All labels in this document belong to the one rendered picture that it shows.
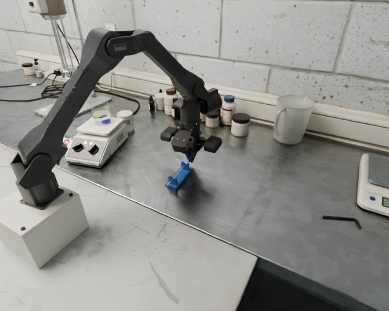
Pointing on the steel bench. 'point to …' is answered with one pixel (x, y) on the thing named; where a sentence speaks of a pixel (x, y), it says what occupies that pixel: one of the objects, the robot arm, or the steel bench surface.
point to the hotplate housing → (117, 137)
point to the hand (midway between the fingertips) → (191, 153)
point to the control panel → (86, 149)
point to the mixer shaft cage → (63, 51)
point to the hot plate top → (89, 127)
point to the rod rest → (179, 177)
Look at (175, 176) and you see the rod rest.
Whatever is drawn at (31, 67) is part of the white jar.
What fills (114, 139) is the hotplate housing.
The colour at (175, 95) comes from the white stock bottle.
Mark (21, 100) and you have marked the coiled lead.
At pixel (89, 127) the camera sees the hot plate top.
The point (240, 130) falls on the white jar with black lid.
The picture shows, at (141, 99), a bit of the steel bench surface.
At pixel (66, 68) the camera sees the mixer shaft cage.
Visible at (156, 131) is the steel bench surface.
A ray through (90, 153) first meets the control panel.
